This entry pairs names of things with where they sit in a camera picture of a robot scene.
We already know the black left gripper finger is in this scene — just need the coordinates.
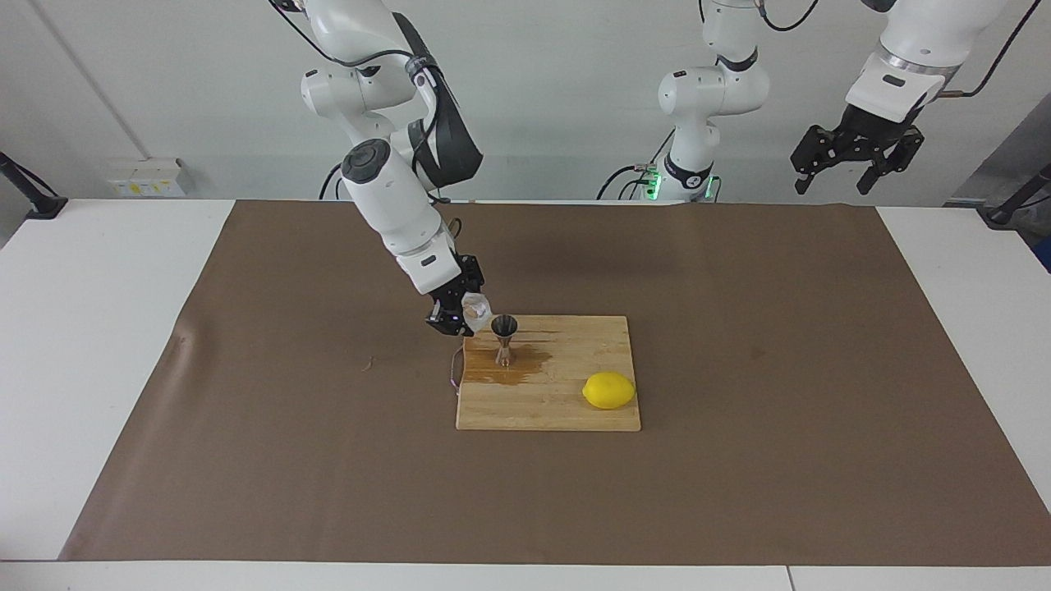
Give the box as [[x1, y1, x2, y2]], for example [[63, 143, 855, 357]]
[[856, 127, 925, 196], [790, 123, 852, 196]]

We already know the steel double jigger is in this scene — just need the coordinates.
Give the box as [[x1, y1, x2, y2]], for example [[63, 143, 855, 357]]
[[490, 314, 520, 368]]

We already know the wooden cutting board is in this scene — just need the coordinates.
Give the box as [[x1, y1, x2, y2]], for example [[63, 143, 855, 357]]
[[450, 314, 642, 433]]

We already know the black clamp stand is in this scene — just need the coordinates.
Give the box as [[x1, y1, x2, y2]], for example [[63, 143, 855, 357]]
[[985, 163, 1051, 229], [0, 152, 68, 220]]

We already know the yellow lemon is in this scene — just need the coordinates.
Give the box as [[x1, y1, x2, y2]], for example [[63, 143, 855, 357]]
[[582, 372, 637, 410]]

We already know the brown paper table mat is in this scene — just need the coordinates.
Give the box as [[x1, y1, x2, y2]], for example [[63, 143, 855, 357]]
[[59, 199, 1051, 567]]

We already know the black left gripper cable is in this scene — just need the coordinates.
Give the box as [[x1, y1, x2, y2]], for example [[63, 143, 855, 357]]
[[760, 0, 1044, 99]]

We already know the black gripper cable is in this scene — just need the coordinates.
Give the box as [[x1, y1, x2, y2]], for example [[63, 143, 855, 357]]
[[760, 0, 1044, 99], [275, 0, 465, 243]]

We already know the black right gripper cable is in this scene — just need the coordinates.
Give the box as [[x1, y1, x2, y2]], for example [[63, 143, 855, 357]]
[[275, 0, 465, 243]]

